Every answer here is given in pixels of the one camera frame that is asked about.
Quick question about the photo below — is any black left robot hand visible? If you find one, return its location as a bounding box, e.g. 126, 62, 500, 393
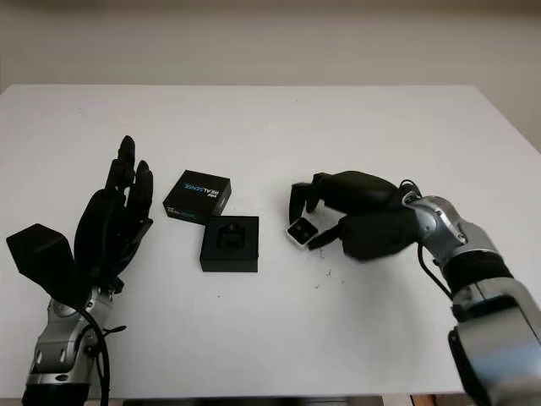
74, 134, 154, 288

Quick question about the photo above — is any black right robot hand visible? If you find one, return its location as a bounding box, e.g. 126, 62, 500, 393
288, 170, 409, 250

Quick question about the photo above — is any small silver depth camera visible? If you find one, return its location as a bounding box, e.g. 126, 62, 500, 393
286, 218, 319, 245

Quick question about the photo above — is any black RealSense box lid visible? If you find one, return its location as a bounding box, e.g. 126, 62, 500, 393
162, 169, 234, 225

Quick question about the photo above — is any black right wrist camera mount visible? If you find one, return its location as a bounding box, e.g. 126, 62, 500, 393
341, 210, 422, 263

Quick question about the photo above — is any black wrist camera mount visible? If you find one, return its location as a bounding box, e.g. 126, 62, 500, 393
341, 210, 422, 263
6, 223, 85, 305

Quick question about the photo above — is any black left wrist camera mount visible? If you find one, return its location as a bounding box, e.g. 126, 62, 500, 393
6, 223, 85, 305

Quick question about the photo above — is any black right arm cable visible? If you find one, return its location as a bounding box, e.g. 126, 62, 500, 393
396, 179, 456, 299

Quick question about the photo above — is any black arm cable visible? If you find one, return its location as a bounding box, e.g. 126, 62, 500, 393
82, 310, 128, 406
396, 179, 456, 299

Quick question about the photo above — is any black camera box base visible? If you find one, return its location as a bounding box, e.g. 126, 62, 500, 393
199, 215, 260, 273

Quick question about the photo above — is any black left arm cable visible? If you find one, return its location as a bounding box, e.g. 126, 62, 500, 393
82, 310, 128, 406

